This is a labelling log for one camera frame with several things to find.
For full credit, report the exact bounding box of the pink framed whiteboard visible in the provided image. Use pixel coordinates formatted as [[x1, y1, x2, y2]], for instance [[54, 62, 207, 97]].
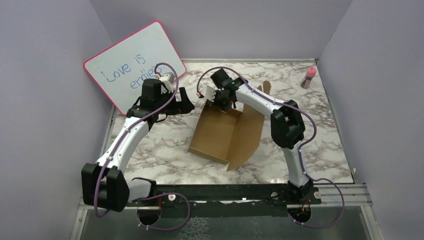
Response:
[[83, 21, 187, 115]]

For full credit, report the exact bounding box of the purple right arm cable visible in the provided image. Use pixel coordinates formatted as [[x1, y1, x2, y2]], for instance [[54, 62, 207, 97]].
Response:
[[196, 67, 346, 230]]

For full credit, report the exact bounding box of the pink capped marker bottle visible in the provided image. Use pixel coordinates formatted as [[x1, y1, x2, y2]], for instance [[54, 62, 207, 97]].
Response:
[[300, 66, 317, 89]]

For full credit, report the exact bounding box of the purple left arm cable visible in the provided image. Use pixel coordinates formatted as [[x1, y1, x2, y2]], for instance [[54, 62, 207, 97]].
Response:
[[93, 62, 191, 232]]

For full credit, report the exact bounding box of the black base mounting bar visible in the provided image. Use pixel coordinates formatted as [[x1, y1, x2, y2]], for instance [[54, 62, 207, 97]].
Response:
[[126, 183, 322, 218]]

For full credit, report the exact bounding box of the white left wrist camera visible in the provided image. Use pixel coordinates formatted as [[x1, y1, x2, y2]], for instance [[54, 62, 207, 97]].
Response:
[[155, 72, 175, 94]]

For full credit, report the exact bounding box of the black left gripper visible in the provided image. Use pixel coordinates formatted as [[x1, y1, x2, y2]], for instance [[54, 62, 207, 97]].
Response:
[[155, 86, 195, 115]]

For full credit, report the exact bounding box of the brown cardboard box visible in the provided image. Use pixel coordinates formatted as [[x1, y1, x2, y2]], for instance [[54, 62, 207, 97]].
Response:
[[188, 100, 265, 172]]

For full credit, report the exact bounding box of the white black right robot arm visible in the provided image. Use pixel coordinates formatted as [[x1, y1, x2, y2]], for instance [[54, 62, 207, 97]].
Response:
[[203, 67, 314, 204]]

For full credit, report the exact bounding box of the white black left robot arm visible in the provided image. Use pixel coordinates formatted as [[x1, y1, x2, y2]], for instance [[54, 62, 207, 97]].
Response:
[[81, 77, 195, 212]]

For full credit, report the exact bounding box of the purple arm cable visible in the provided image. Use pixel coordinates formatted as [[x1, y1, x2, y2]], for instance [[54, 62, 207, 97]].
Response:
[[196, 67, 346, 230], [93, 62, 191, 232]]

